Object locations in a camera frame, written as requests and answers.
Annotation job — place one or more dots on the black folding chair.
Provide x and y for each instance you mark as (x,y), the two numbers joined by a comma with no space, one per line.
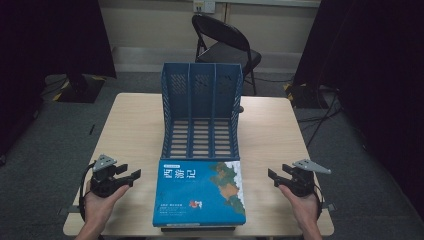
(226,50)

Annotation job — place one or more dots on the small black round object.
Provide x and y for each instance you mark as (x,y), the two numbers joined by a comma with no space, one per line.
(241,109)

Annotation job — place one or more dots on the person's left hand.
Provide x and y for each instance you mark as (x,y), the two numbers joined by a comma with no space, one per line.
(100,208)

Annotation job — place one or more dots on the blue plastic file rack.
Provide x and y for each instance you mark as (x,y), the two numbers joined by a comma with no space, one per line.
(200,110)

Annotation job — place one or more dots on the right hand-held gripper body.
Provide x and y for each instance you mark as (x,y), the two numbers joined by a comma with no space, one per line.
(301,181)

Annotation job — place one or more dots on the black curtain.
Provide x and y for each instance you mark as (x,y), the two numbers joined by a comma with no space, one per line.
(376,66)
(40,50)

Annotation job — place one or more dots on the grey tape piece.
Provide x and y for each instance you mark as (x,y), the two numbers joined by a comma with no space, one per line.
(329,207)
(71,210)

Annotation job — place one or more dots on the person's right hand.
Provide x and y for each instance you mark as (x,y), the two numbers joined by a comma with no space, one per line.
(303,210)

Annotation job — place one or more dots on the black stand base striped tape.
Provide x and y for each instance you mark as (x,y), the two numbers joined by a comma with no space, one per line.
(305,96)
(80,90)

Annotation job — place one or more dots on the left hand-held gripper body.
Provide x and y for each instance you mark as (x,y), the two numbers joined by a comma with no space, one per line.
(101,185)

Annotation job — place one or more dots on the white wall socket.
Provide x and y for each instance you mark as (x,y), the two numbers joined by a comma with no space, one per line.
(204,6)

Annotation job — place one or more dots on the blue book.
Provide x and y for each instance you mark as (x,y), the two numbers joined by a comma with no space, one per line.
(196,196)

